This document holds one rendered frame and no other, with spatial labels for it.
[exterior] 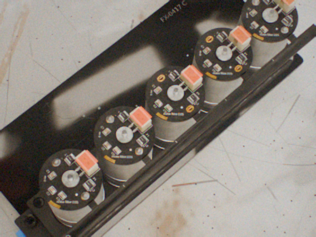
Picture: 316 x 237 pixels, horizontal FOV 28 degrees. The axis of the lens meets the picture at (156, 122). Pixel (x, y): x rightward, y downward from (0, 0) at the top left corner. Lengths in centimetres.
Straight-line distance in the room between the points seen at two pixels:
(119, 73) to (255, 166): 8
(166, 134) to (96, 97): 5
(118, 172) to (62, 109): 6
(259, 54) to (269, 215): 8
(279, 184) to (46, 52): 14
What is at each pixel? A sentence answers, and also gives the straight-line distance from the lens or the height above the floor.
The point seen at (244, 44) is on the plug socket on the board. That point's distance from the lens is 27.
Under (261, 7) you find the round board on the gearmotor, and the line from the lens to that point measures 29.
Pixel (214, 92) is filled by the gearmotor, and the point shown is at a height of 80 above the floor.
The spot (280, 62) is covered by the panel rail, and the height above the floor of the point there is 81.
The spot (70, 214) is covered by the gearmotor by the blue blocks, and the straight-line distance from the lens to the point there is 26.
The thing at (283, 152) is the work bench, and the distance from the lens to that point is 33.
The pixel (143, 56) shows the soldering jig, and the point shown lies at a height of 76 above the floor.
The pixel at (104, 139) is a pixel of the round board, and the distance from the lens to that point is 26.
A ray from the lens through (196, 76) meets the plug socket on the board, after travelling 26.
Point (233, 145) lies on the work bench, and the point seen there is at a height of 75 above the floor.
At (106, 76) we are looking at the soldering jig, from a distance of 32.
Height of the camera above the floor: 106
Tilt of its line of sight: 71 degrees down
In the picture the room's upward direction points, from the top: 8 degrees clockwise
